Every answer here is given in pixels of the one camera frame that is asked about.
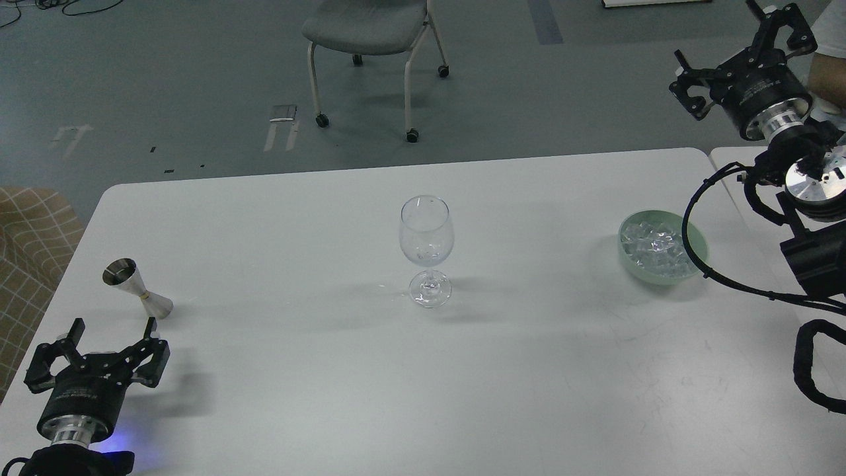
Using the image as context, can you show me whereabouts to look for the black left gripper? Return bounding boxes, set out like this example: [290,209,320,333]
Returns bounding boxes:
[24,317,171,442]

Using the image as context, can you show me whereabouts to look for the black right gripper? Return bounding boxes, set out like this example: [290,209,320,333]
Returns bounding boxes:
[668,1,818,141]

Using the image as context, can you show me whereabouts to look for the steel double jigger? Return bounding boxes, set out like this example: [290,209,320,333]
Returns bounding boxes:
[102,257,173,319]

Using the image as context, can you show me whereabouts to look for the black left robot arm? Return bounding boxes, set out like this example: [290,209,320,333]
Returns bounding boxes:
[2,317,170,475]

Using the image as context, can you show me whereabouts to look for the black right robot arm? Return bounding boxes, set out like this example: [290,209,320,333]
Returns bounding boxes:
[669,1,845,315]

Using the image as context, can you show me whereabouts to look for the green bowl of ice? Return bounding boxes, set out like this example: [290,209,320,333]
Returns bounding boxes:
[617,209,701,286]

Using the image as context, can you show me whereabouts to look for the clear wine glass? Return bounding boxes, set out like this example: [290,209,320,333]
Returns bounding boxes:
[399,195,455,309]

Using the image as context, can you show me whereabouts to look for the person in white shirt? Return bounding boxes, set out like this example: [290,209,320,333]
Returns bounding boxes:
[808,1,845,116]

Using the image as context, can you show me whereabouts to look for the beige checkered cushion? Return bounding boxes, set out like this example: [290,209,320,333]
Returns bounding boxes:
[1,186,85,397]

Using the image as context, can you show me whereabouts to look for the metal floor plate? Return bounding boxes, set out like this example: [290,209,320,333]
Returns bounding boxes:
[268,104,298,123]

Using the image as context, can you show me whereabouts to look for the grey office chair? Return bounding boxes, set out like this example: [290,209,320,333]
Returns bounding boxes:
[301,1,450,143]

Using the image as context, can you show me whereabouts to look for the black floor cables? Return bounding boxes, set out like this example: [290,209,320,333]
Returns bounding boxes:
[0,0,124,28]

